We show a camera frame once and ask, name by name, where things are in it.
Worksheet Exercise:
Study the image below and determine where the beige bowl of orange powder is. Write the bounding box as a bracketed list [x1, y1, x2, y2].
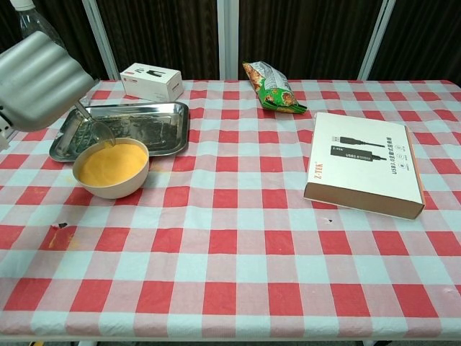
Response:
[72, 138, 151, 200]

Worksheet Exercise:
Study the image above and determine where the metal spoon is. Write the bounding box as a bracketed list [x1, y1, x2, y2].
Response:
[74, 100, 117, 148]

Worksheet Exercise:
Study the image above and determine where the white partition post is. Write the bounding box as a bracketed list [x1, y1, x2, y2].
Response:
[217, 0, 241, 81]
[81, 0, 122, 81]
[358, 0, 397, 81]

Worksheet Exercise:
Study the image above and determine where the small white product box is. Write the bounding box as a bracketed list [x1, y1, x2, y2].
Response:
[119, 63, 184, 103]

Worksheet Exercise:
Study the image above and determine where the large white cable box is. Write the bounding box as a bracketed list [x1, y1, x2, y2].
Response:
[303, 112, 426, 220]

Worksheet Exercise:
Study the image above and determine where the stainless steel rectangular tray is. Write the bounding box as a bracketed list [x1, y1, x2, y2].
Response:
[48, 101, 191, 163]

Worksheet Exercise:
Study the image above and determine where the clear plastic water bottle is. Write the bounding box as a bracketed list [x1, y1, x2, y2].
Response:
[9, 0, 66, 48]

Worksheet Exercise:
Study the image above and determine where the green snack bag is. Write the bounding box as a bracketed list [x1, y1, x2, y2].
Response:
[242, 60, 308, 115]

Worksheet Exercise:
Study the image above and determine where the red white checked tablecloth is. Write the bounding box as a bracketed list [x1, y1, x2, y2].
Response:
[0, 79, 461, 342]

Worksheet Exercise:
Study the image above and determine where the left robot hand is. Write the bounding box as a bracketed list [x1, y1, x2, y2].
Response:
[0, 30, 95, 131]

